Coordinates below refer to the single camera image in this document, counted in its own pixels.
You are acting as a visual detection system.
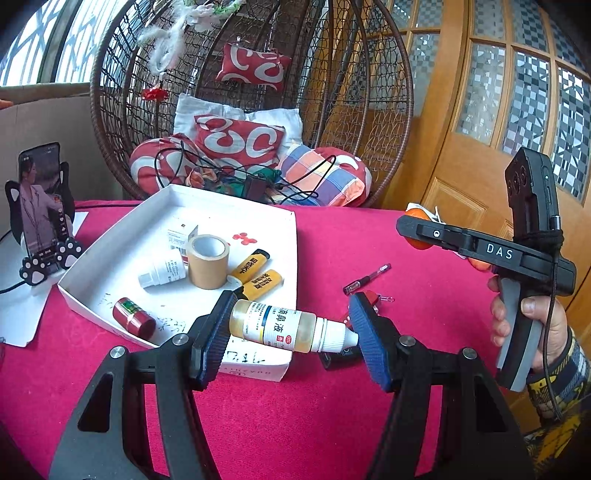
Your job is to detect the tangerine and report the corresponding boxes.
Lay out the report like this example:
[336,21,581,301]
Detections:
[405,209,435,251]

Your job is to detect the smartphone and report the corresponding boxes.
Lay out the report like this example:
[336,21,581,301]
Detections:
[18,142,63,266]

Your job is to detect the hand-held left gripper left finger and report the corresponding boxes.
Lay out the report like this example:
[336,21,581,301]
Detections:
[48,290,238,480]

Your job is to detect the red cylindrical jar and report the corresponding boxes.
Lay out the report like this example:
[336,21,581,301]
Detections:
[112,296,156,343]

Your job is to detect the black pen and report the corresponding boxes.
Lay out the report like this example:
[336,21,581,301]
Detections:
[342,263,392,295]

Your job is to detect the small white bottle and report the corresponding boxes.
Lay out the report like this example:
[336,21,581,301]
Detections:
[137,258,189,289]

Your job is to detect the small red white cushion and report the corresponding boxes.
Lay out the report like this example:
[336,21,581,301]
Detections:
[216,42,293,90]

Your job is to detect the white dreamcatcher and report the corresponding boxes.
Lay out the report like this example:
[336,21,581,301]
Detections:
[136,0,245,88]

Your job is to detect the yellow liquid dropper bottle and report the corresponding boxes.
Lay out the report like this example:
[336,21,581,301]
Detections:
[229,299,360,354]

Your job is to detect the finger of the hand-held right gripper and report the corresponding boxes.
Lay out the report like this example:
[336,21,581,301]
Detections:
[396,216,476,254]

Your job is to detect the person's right forearm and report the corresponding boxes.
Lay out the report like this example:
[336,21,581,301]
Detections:
[522,328,591,480]

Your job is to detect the magenta tablecloth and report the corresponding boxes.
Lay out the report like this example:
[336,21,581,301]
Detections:
[0,199,541,480]

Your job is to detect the black gripper cord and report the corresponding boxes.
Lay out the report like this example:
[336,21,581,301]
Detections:
[541,228,566,422]

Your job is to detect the brown wicker hanging chair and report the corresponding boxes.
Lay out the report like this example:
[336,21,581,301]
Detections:
[90,0,414,208]

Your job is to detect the white cardboard tray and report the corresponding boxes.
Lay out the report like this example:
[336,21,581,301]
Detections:
[58,184,298,383]

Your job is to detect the person's right hand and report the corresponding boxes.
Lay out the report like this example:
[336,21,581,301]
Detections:
[488,274,573,372]

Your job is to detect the round red white cushion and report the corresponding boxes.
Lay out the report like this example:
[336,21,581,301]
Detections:
[314,147,374,204]
[129,134,218,190]

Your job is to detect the red white patterned cushions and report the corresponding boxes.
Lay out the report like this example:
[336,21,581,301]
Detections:
[173,93,304,153]

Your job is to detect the wooden glazed door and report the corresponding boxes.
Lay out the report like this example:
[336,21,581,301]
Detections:
[365,0,591,324]

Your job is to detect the black cat phone stand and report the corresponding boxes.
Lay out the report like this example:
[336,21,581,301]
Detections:
[4,159,85,289]

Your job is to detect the green cloth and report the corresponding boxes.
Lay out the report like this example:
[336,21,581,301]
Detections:
[226,168,282,197]

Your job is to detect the plaid cushion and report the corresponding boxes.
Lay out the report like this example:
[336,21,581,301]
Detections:
[277,144,368,207]

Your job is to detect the yellow lighter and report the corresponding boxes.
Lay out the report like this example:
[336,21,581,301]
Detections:
[233,269,284,301]
[229,249,270,284]

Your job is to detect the black power adapter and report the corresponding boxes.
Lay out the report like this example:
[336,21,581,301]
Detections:
[245,178,269,202]

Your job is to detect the square red white cushion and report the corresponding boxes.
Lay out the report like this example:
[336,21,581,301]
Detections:
[194,114,286,171]

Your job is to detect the small white medicine box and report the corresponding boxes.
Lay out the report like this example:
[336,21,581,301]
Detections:
[166,223,199,264]

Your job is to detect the brown tape roll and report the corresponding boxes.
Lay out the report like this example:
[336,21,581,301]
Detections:
[186,234,230,291]

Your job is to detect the window with metal grille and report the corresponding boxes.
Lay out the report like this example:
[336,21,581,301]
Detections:
[0,0,121,88]

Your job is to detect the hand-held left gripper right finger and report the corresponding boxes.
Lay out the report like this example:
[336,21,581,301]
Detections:
[348,292,536,480]

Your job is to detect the white paper sheet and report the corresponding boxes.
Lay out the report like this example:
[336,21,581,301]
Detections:
[0,210,89,347]

